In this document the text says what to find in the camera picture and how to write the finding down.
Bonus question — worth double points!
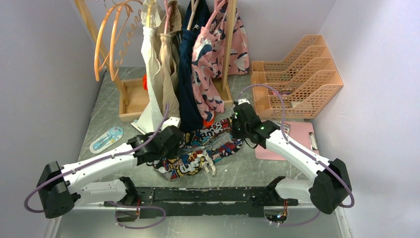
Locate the comic print shorts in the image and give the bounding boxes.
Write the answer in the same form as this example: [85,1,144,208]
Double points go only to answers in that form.
[147,117,243,180]

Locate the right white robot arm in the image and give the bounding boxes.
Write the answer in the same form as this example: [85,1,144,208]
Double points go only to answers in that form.
[232,101,355,214]

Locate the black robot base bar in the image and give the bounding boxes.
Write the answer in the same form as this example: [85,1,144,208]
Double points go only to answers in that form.
[118,186,298,218]

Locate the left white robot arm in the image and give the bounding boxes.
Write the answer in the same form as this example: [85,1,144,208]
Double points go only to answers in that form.
[37,125,184,219]

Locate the orange hanger inner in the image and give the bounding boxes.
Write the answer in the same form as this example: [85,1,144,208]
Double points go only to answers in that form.
[109,0,144,82]

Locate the orange hanger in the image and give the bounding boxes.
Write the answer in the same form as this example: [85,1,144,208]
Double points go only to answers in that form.
[93,0,142,82]
[109,0,144,82]

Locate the orange hanger outer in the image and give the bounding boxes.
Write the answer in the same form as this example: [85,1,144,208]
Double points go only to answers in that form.
[93,0,142,82]

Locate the white hanging garment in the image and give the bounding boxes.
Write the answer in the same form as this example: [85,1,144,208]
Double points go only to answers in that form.
[132,0,163,134]

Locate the navy hanging garment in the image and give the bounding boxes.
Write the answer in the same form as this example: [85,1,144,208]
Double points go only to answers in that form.
[178,0,210,132]

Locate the marker pen set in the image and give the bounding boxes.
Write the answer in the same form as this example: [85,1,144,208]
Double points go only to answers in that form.
[276,120,291,134]

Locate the wooden clothes rack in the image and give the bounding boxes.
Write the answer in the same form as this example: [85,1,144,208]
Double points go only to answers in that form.
[74,0,238,122]

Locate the beige hanging garment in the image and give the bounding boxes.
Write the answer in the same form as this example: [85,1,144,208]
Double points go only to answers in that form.
[157,0,182,118]

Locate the blue toothbrush package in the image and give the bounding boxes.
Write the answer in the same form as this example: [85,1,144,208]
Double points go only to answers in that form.
[89,126,124,154]

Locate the orange plastic file organizer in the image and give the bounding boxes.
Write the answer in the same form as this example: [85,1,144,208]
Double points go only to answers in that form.
[251,35,343,119]

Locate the pink floral hanging garment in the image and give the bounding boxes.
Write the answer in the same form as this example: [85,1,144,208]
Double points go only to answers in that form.
[191,0,250,122]

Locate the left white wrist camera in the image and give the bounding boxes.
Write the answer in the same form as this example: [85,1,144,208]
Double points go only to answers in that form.
[161,117,181,129]

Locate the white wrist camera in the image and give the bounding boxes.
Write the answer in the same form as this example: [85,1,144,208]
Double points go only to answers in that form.
[234,99,250,106]
[161,117,181,129]

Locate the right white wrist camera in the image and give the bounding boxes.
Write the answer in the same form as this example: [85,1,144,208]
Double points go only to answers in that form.
[234,99,250,106]

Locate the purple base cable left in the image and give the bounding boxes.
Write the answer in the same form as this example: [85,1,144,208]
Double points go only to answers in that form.
[114,203,167,230]

